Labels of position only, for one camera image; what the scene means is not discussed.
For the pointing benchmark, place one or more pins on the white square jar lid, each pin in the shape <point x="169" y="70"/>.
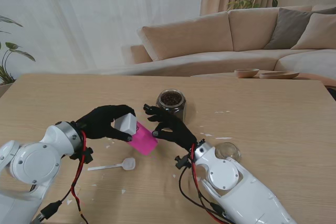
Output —
<point x="126" y="124"/>

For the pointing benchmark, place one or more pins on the pale green large-leaf houseplant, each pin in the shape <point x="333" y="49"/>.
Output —
<point x="14" y="46"/>

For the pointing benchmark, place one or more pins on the small wooden bowl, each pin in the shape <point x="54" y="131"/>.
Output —
<point x="246" y="73"/>

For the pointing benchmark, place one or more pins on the clear glass jar lid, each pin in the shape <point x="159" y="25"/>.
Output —
<point x="228" y="151"/>

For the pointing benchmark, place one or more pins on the grey sofa cushion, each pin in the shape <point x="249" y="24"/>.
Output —
<point x="286" y="30"/>

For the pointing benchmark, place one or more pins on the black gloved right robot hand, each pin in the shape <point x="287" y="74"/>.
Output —
<point x="176" y="129"/>

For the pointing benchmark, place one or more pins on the beige sofa cushion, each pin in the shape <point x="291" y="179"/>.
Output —
<point x="320" y="35"/>

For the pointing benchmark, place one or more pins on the beige fabric sofa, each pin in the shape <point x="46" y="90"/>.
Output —
<point x="189" y="37"/>

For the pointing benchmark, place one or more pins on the white plastic measuring spoon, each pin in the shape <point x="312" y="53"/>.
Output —
<point x="128" y="163"/>

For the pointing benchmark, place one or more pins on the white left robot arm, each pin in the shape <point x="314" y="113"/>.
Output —
<point x="29" y="171"/>

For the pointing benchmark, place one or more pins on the glass jar of coffee beans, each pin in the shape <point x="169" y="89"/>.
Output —
<point x="173" y="100"/>

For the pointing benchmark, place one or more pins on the white sheer curtain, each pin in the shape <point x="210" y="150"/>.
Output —
<point x="105" y="11"/>

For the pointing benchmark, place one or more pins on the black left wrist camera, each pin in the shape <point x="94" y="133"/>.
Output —
<point x="85" y="155"/>

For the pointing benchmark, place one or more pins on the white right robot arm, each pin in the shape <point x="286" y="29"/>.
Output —
<point x="241" y="190"/>

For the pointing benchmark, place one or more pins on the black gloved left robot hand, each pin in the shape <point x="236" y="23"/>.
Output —
<point x="102" y="124"/>

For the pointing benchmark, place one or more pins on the pink square coffee jar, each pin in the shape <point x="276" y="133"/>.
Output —
<point x="144" y="138"/>

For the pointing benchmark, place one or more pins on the shallow wooden plate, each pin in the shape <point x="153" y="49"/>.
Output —
<point x="281" y="75"/>

